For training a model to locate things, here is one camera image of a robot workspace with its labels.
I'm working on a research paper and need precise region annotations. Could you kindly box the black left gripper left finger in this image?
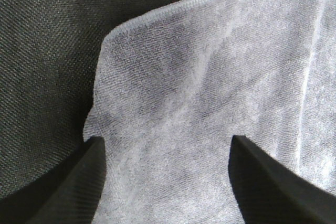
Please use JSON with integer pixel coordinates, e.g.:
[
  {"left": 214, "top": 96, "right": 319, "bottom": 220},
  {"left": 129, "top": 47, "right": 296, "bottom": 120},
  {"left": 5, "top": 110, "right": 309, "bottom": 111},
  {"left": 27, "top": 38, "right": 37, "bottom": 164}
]
[{"left": 1, "top": 136, "right": 106, "bottom": 223}]

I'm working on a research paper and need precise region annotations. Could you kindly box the black fabric table cover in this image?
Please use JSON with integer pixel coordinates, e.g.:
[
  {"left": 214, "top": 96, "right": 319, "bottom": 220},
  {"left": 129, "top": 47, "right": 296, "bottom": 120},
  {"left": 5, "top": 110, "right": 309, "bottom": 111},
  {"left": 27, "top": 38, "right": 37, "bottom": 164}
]
[{"left": 1, "top": 0, "right": 182, "bottom": 205}]

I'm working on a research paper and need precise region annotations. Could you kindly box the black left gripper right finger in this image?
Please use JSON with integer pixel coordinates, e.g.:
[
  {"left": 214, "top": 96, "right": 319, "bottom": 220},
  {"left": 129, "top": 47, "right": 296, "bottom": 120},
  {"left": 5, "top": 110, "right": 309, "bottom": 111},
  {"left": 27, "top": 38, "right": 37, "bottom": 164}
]
[{"left": 228, "top": 135, "right": 335, "bottom": 223}]

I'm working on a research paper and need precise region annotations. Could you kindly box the dark blue-grey towel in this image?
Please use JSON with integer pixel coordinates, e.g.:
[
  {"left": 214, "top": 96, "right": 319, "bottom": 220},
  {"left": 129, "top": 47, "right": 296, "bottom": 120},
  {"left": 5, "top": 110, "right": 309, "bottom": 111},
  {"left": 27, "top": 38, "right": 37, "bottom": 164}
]
[{"left": 83, "top": 0, "right": 335, "bottom": 223}]

